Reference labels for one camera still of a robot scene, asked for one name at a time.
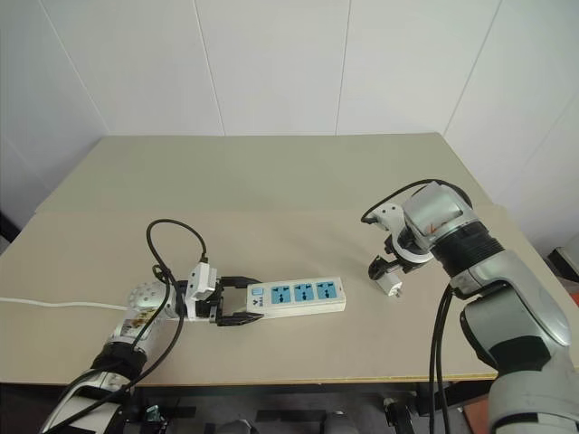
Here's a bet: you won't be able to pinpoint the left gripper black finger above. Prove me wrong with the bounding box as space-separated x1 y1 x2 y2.
219 273 259 291
216 311 264 329

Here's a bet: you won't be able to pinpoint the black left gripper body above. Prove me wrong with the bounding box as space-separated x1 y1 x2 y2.
195 278 227 326

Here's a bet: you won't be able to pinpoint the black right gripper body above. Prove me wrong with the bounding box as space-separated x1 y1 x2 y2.
382 231 422 276

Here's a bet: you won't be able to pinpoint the white charger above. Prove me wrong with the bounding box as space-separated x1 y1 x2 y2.
375 269 404 300

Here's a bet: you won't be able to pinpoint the white power strip blue sockets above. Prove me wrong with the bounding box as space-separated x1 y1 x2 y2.
223 276 347 320

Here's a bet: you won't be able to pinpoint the black caster wheel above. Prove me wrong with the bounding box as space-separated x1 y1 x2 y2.
143 404 171 429
382 396 411 430

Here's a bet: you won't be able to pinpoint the dark box beside table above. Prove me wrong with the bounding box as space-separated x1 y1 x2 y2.
546 246 579 284

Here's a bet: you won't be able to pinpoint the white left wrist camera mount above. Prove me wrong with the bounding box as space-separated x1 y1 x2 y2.
186 263 222 323

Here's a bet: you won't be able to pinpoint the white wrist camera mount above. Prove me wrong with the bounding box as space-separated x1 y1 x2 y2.
373 203 436 264
186 263 222 323

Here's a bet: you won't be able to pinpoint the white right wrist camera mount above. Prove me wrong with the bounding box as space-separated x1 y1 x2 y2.
373 203 436 264

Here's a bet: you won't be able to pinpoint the black table frame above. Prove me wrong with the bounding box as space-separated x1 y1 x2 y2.
121 378 497 434

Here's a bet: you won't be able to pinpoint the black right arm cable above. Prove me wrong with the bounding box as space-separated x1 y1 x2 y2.
360 179 474 434

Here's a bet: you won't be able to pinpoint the white power strip cord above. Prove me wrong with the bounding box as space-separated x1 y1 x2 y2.
0 296 129 313

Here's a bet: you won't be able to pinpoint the dark object at wall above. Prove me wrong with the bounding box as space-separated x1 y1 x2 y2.
0 206 20 257

